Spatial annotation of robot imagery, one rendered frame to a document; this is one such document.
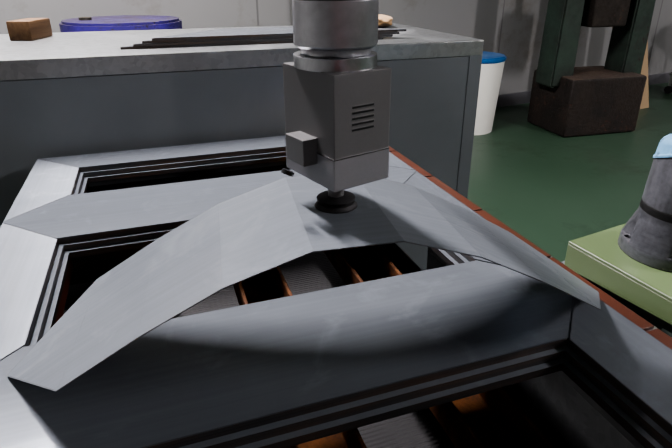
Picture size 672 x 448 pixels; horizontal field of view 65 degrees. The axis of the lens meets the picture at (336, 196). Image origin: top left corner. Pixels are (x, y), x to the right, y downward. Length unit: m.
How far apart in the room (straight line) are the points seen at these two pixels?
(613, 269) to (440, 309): 0.49
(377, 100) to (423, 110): 1.01
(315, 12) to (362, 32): 0.04
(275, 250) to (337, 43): 0.18
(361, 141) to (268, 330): 0.25
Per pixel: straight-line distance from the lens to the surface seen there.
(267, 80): 1.31
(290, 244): 0.46
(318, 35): 0.45
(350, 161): 0.47
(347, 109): 0.45
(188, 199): 0.96
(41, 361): 0.59
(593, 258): 1.09
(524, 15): 5.58
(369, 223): 0.49
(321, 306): 0.64
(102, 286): 0.63
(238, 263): 0.47
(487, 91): 4.40
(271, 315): 0.63
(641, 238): 1.10
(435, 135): 1.52
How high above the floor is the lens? 1.21
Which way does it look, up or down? 23 degrees down
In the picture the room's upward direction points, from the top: straight up
